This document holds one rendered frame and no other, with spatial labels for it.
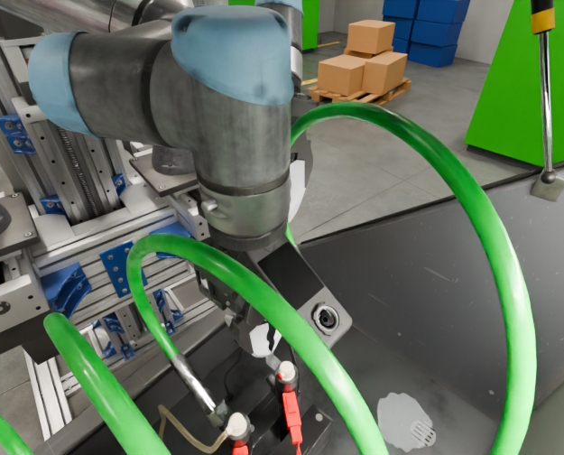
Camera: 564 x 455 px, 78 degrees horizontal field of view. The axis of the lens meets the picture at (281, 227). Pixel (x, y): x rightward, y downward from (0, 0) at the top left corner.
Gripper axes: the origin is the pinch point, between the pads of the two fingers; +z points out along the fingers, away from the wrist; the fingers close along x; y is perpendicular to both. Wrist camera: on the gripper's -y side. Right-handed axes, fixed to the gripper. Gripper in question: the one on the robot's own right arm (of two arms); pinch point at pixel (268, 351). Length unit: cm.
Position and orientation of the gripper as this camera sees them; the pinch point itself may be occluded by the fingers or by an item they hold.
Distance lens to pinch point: 45.0
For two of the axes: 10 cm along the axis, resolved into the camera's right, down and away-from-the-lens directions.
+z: 0.0, 7.8, 6.3
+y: -7.4, -4.3, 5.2
